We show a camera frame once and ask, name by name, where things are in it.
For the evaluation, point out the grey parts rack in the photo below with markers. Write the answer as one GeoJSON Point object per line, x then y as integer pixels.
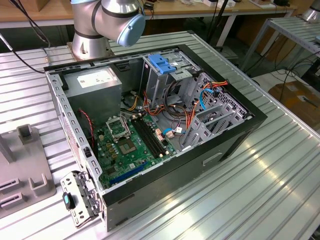
{"type": "Point", "coordinates": [27, 160]}

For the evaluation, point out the grey power supply unit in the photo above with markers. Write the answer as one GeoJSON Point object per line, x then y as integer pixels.
{"type": "Point", "coordinates": [95, 100]}

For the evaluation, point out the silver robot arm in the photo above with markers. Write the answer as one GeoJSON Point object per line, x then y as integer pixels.
{"type": "Point", "coordinates": [87, 42]}

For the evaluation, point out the black latch teal button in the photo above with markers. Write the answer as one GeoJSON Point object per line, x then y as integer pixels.
{"type": "Point", "coordinates": [66, 200]}

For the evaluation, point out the blue expansion slot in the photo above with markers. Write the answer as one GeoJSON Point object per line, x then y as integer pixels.
{"type": "Point", "coordinates": [130, 173]}

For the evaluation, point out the metal locking lever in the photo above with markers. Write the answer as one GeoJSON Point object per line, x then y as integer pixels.
{"type": "Point", "coordinates": [126, 125]}

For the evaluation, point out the grey metal disk bay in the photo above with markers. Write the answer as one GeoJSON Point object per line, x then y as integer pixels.
{"type": "Point", "coordinates": [220, 112]}

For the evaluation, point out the CPU socket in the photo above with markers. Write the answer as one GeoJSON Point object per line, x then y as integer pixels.
{"type": "Point", "coordinates": [127, 147]}

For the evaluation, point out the white plug connector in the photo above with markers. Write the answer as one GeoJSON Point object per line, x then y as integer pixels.
{"type": "Point", "coordinates": [170, 135]}

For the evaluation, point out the blue plastic drive latch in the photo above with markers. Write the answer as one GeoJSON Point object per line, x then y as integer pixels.
{"type": "Point", "coordinates": [160, 63]}

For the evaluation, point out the long wooden desk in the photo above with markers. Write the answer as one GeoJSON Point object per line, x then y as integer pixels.
{"type": "Point", "coordinates": [187, 10]}

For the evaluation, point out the grey optical drive cage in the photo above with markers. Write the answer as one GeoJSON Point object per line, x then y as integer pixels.
{"type": "Point", "coordinates": [155, 85]}

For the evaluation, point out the black RAM slot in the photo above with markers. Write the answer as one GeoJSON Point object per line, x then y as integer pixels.
{"type": "Point", "coordinates": [148, 137]}
{"type": "Point", "coordinates": [154, 134]}
{"type": "Point", "coordinates": [151, 136]}

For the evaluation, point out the metal slot retainer bracket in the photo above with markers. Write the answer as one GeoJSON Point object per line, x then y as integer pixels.
{"type": "Point", "coordinates": [82, 220]}

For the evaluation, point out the metal slat side table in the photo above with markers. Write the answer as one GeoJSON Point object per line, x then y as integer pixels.
{"type": "Point", "coordinates": [287, 27]}

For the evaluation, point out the green motherboard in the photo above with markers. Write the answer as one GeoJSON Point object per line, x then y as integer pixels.
{"type": "Point", "coordinates": [130, 160]}

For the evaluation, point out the black open PC case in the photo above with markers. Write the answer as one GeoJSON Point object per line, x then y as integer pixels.
{"type": "Point", "coordinates": [162, 190]}

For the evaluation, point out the brown cardboard box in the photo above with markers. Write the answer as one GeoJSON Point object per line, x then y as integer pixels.
{"type": "Point", "coordinates": [295, 100]}

